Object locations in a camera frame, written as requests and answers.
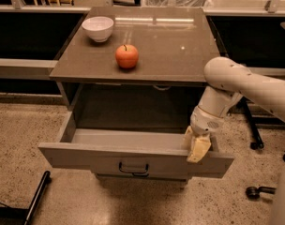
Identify black chair base leg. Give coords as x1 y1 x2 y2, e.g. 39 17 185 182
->
237 97 264 150

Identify black chair leg with caster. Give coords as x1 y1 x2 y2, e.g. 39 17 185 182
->
246 187 276 200

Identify grey drawer cabinet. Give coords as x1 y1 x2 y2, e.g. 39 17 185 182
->
49 6 233 186

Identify black stand leg left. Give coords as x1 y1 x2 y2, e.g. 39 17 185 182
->
0 171 52 225

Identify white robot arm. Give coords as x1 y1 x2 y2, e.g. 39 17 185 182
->
184 57 285 225

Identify grey top drawer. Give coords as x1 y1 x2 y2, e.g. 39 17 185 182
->
38 112 233 181

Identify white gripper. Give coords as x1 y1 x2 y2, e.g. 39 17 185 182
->
182 106 224 163

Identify red apple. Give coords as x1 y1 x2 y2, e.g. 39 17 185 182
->
115 44 139 69

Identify white bowl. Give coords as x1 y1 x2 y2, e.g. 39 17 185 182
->
82 16 114 42

